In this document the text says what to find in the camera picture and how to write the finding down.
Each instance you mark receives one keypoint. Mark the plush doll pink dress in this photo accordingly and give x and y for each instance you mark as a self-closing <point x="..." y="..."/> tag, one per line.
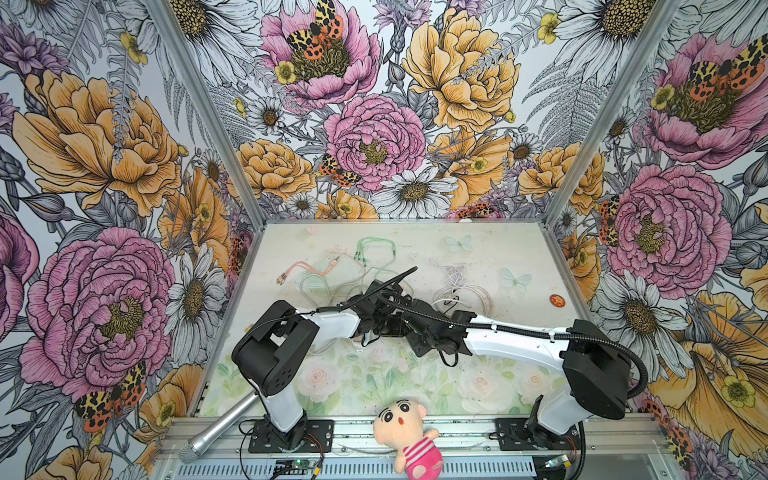
<point x="400" y="427"/>

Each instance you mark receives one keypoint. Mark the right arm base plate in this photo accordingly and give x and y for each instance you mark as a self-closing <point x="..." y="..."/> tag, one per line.
<point x="523" y="434"/>

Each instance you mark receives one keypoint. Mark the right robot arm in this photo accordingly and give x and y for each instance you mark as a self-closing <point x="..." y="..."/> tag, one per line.
<point x="601" y="375"/>

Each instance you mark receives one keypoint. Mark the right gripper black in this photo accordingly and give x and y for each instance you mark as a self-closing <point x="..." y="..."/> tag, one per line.
<point x="412" y="340"/>

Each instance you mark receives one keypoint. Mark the red round sticker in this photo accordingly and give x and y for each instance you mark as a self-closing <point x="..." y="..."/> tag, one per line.
<point x="557" y="301"/>

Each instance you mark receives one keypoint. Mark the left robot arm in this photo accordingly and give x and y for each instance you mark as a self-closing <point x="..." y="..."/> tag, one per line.
<point x="270" y="355"/>

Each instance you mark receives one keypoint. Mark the silver microphone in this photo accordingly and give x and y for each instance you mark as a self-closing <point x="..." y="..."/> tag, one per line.
<point x="199" y="444"/>

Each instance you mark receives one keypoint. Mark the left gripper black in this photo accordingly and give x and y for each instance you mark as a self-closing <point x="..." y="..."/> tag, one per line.
<point x="399" y="330"/>

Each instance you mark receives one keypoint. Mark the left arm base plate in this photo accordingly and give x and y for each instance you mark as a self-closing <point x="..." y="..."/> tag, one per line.
<point x="308" y="436"/>

